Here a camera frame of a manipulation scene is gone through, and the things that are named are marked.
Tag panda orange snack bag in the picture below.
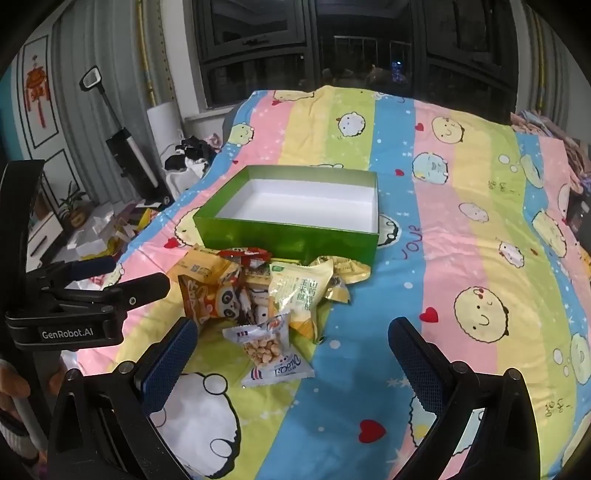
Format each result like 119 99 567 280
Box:
178 275 246 327

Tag orange pastry packet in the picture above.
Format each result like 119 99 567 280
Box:
167 248 240 285

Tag peanut snack clear packet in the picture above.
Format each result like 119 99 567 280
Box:
222 310 315 388

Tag golden yellow snack bag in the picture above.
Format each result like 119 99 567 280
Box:
310 256 372 304

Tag red snack packet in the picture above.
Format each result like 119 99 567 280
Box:
217 247 271 269

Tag green soda cracker packet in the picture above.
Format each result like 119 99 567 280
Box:
269 260 334 342

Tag white blue biscuit packet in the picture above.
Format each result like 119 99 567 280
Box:
245 275 270 324

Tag person's left hand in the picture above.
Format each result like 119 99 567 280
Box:
1 360 47 466

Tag white tv cabinet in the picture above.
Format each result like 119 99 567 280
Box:
26 213 67 272

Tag small potted plant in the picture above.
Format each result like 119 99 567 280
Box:
58 181 89 230

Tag clutter pile on floor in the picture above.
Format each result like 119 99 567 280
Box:
65 201 163 259

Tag upright vacuum cleaner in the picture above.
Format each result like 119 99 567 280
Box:
79 65 171 206

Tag striped cartoon bedsheet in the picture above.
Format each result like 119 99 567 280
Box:
95 87 590 479

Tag black white clothes pile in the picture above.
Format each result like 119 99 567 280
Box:
164 136 217 178

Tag red chinese knot decoration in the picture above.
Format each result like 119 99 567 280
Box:
25 55 50 129

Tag green cardboard box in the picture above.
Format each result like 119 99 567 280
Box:
193 165 379 265

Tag crumpled clothes on bed edge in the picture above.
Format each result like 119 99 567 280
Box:
510 110 590 195

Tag dark window frame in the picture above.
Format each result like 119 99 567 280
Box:
192 0 518 123

